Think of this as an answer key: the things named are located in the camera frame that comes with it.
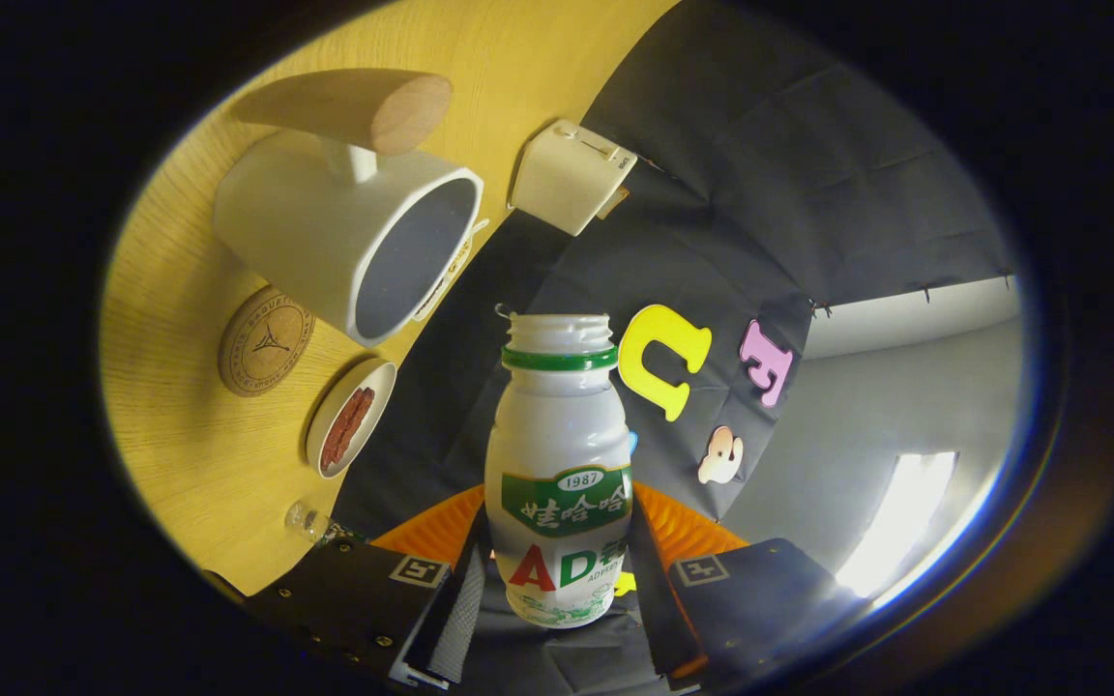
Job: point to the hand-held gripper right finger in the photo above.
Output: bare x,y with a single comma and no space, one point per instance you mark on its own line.
649,599

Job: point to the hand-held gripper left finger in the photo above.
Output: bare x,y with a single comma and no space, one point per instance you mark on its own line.
460,609

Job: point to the white juice bottle green label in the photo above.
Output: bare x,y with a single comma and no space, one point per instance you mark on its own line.
557,435

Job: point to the round cork coaster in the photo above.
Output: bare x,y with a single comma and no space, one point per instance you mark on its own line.
265,340

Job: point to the clear plastic water bottle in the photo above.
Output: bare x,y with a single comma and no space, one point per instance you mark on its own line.
307,522

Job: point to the red meat slice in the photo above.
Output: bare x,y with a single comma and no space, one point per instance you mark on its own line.
335,449
359,411

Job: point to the white round plate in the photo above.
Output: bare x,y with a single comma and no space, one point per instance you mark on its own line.
325,425

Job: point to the wooden table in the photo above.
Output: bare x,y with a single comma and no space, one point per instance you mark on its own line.
190,454

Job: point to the white sectioned condiment dish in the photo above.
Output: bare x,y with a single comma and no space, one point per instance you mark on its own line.
455,266

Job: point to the bread slice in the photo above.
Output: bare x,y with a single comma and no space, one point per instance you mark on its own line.
613,203

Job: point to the cream toaster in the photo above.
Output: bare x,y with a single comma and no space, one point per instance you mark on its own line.
567,174

